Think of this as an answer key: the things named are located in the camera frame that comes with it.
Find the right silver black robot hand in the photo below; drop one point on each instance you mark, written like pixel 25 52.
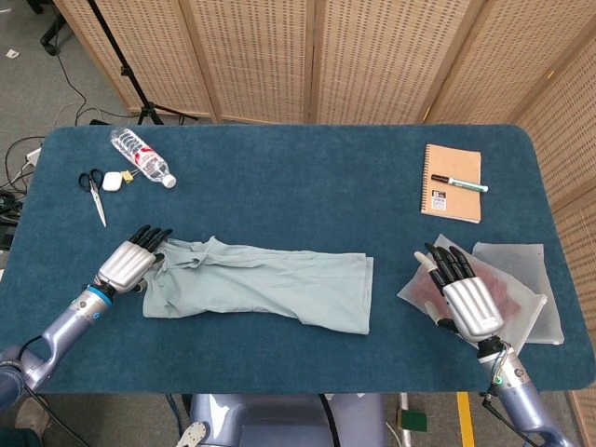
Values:
pixel 475 307

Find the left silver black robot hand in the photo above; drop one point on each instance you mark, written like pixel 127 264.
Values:
pixel 125 265

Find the grey-green cloth garment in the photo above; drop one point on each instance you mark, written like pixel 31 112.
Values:
pixel 261 284

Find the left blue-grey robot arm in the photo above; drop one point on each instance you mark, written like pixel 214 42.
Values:
pixel 70 321

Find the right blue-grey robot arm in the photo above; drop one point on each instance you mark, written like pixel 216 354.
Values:
pixel 521 400

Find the clear plastic water bottle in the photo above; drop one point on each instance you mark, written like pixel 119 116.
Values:
pixel 142 157

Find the translucent bag with red contents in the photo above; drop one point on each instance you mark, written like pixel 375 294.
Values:
pixel 421 286

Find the white earbuds case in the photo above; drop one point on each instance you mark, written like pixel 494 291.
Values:
pixel 112 181

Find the gold binder clip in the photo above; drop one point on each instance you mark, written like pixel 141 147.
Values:
pixel 126 177

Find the brown spiral notebook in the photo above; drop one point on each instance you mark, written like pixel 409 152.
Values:
pixel 458 205

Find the green white marker pen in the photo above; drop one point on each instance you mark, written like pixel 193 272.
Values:
pixel 465 186

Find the green box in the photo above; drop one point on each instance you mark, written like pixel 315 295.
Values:
pixel 413 421

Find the white power strip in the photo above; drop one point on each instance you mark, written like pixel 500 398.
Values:
pixel 32 157

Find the black tripod stand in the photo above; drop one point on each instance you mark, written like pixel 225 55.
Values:
pixel 125 72

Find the blue carpet table cover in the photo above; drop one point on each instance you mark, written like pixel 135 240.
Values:
pixel 298 177

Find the blue-grey robot torso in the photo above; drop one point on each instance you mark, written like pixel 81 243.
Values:
pixel 279 419

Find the black office chair base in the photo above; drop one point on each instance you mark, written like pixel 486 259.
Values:
pixel 48 43

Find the white paper scrap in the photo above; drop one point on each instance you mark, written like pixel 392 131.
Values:
pixel 12 53

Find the wicker folding screen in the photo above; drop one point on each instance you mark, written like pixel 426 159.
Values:
pixel 261 56

